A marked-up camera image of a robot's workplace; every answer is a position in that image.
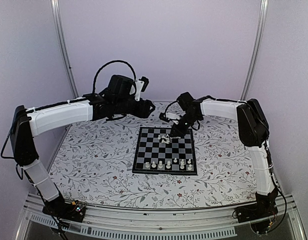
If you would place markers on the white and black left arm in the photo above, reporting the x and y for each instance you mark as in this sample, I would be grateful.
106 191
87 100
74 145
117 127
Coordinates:
30 125

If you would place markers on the aluminium frame post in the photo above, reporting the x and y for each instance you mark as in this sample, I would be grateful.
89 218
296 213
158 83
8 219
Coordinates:
257 44
63 48

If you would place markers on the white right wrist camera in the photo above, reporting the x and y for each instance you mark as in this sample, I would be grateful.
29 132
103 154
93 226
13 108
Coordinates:
169 116

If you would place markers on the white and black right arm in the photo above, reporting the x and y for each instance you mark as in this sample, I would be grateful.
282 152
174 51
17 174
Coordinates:
253 131

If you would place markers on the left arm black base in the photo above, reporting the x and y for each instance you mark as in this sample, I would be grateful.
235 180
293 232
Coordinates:
73 211

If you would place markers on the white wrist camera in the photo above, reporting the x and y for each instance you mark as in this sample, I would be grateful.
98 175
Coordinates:
141 86
169 116

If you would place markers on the white bishop chess piece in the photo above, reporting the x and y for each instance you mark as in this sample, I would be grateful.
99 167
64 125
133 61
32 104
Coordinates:
160 164
168 164

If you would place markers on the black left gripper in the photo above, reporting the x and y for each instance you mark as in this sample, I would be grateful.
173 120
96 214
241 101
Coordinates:
144 111

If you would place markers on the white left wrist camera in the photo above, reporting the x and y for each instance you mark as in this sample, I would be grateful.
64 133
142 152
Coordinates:
141 86

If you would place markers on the aluminium front rail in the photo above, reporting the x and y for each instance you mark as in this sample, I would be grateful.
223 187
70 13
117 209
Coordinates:
110 223

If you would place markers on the right aluminium frame post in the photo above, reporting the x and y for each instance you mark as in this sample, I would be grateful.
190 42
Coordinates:
257 44

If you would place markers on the black and white chessboard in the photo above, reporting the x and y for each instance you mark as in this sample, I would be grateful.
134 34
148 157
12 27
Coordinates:
149 149

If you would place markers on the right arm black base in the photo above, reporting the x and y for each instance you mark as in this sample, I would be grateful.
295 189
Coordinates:
264 212

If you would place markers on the floral patterned table mat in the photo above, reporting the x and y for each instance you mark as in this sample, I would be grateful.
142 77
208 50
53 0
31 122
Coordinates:
94 164

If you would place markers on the left aluminium frame post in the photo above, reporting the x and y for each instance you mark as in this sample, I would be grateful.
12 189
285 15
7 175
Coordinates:
63 48

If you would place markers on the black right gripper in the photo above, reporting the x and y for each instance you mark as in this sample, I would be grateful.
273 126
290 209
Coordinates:
180 132

